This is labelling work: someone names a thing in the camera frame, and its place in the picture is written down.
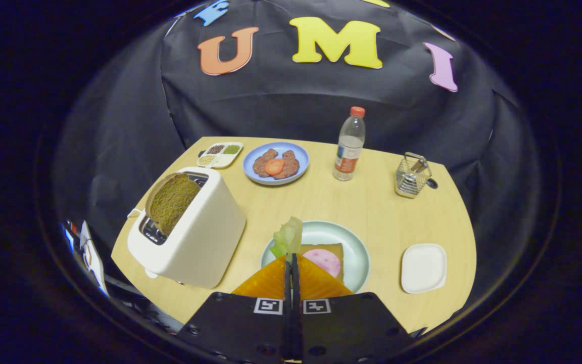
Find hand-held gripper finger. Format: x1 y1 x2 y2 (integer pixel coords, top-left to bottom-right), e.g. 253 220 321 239
292 253 417 363
176 254 293 363

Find green lettuce leaf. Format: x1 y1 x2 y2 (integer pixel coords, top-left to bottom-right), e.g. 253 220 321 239
269 216 304 259

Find dark brown toast slice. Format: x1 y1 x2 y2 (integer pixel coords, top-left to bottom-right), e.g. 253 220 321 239
145 172 202 237

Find pink ham slice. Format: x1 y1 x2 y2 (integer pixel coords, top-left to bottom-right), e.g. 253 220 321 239
303 248 342 278

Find brown bread slice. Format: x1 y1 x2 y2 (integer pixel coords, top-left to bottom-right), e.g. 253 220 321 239
299 243 345 283

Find pale green round plate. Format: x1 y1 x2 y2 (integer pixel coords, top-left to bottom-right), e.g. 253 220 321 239
261 220 371 294

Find white toaster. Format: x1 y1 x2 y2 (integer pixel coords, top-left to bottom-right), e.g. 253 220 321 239
127 167 247 290

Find brown meat patty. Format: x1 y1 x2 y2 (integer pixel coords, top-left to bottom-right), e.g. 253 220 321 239
273 150 300 180
253 148 278 177

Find white square dish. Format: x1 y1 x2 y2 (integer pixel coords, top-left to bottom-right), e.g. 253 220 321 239
401 243 447 294

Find blue round plate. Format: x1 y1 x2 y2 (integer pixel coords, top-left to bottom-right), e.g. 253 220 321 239
242 142 310 186

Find white divided seasoning tray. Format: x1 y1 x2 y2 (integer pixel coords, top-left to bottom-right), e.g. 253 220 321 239
197 142 244 169

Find clear red-capped water bottle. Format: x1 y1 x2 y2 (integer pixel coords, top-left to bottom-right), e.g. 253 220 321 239
332 106 366 181

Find black backdrop cloth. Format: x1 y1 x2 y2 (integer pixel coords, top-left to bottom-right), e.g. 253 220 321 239
51 0 542 324

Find white printed sheet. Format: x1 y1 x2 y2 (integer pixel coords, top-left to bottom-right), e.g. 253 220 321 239
79 220 110 296

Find metal wire basket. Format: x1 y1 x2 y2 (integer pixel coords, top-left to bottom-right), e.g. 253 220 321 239
395 152 432 199

